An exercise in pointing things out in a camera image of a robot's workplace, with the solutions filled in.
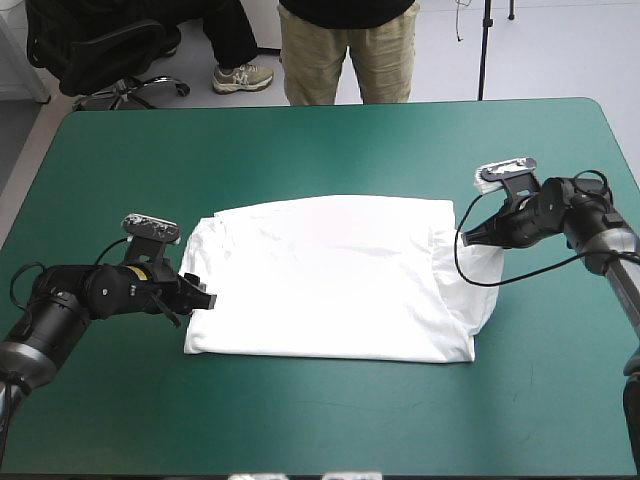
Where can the white T-shirt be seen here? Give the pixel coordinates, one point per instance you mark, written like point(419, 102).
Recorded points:
point(330, 280)

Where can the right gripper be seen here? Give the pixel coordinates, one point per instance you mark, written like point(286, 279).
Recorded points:
point(520, 225)

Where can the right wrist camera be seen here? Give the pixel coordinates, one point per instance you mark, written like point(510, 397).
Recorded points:
point(505, 170)

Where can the black stand pole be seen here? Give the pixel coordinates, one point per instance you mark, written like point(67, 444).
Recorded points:
point(484, 50)

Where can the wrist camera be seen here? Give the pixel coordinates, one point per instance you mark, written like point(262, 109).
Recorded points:
point(152, 228)
point(505, 170)

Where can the person's legs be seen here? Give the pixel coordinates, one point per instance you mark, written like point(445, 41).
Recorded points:
point(235, 40)
point(320, 55)

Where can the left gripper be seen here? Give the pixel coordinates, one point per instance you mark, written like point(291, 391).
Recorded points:
point(150, 287)

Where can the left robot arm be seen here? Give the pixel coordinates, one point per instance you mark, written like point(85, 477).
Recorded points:
point(47, 320)

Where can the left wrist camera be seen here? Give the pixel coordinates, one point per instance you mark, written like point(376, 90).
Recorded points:
point(152, 228)

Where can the black office chair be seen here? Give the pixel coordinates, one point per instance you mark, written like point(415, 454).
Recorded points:
point(100, 50)

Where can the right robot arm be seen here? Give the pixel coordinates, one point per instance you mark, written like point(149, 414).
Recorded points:
point(592, 220)

